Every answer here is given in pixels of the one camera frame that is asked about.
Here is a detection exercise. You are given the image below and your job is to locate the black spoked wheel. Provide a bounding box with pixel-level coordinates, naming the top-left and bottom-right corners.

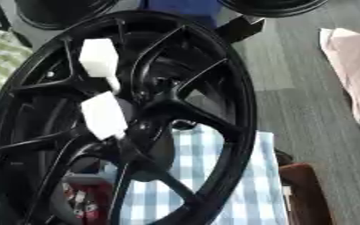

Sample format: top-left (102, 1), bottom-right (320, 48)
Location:
top-left (0, 10), bottom-right (259, 225)

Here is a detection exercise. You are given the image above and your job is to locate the white pin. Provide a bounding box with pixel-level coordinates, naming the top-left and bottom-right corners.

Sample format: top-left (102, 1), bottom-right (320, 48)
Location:
top-left (76, 38), bottom-right (122, 93)
top-left (80, 91), bottom-right (130, 141)

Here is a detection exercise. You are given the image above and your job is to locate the person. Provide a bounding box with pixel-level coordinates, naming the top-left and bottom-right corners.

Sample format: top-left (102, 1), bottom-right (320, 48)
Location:
top-left (137, 0), bottom-right (223, 30)

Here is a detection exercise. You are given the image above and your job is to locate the blue and white checked cloth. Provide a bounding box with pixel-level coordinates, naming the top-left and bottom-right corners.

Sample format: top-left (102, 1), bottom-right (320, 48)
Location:
top-left (101, 124), bottom-right (291, 225)

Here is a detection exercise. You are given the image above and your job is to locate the red box with white parts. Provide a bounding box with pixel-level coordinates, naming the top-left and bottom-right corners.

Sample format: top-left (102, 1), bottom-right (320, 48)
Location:
top-left (58, 174), bottom-right (116, 225)

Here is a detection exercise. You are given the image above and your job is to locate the brown wooden stand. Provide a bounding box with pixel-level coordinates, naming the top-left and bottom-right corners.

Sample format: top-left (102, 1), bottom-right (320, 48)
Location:
top-left (278, 163), bottom-right (334, 225)

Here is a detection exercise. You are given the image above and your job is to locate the pale pink cloth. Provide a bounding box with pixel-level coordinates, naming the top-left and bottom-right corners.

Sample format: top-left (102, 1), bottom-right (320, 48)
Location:
top-left (318, 27), bottom-right (360, 139)

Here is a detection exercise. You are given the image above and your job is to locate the green and white checked cloth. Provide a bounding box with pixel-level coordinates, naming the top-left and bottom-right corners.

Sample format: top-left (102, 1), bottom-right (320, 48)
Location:
top-left (0, 29), bottom-right (34, 110)

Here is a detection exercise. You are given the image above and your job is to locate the black bracket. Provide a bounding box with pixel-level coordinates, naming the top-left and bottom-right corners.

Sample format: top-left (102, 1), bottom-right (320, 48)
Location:
top-left (213, 15), bottom-right (266, 44)

